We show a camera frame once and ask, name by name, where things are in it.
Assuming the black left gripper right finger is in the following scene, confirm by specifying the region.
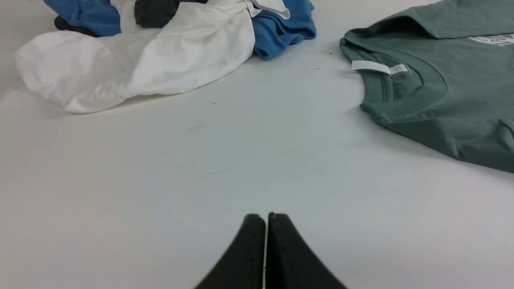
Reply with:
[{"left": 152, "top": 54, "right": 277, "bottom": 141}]
[{"left": 266, "top": 213, "right": 346, "bottom": 289}]

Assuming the green long-sleeve top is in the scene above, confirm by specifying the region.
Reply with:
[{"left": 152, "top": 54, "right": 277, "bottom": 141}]
[{"left": 339, "top": 0, "right": 514, "bottom": 172}]

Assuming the dark grey shirt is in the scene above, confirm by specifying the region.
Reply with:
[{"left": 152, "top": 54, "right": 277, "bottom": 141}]
[{"left": 54, "top": 0, "right": 181, "bottom": 37}]

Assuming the blue shirt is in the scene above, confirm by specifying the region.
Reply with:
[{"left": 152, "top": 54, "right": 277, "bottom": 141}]
[{"left": 43, "top": 0, "right": 317, "bottom": 61}]

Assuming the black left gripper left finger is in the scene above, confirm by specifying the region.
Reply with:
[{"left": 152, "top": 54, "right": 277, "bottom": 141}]
[{"left": 196, "top": 214, "right": 266, "bottom": 289}]

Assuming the white shirt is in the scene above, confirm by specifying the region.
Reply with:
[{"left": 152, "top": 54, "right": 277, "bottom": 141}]
[{"left": 14, "top": 0, "right": 290, "bottom": 114}]

